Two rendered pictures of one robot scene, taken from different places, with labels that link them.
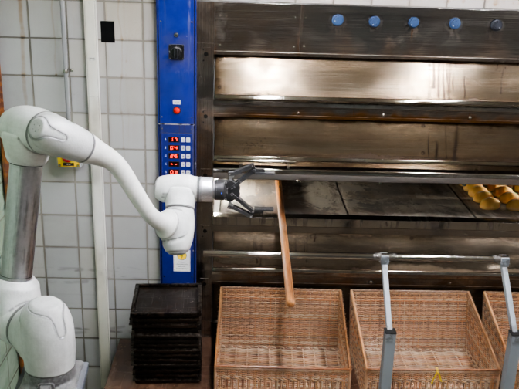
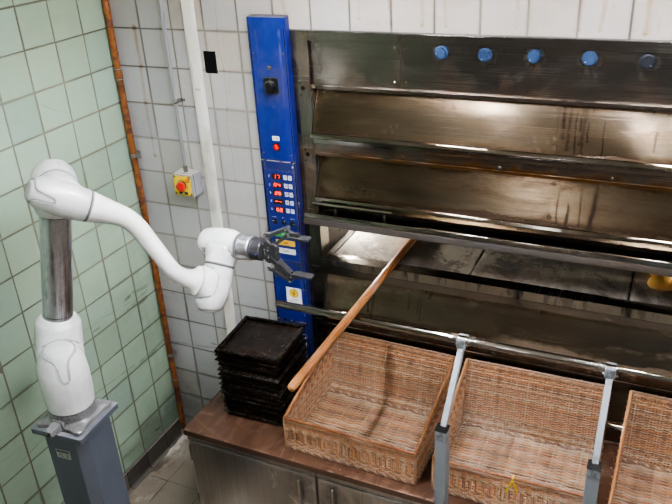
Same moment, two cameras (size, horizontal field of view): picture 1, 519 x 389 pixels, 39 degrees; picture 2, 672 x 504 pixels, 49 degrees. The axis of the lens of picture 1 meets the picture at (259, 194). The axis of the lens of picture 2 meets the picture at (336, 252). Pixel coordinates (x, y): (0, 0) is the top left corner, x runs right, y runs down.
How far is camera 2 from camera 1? 130 cm
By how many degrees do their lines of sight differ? 27
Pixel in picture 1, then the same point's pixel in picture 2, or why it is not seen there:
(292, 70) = (394, 109)
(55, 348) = (58, 392)
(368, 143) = (483, 198)
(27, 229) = (55, 276)
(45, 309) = (50, 356)
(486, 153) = (633, 226)
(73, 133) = (63, 197)
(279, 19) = (376, 51)
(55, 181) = (181, 206)
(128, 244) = (248, 273)
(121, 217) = not seen: hidden behind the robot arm
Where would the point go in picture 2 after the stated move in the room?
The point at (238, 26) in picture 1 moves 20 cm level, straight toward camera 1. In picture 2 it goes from (334, 58) to (310, 71)
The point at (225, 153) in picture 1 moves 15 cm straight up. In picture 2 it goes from (327, 195) to (325, 158)
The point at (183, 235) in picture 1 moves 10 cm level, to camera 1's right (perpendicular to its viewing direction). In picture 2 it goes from (209, 295) to (234, 301)
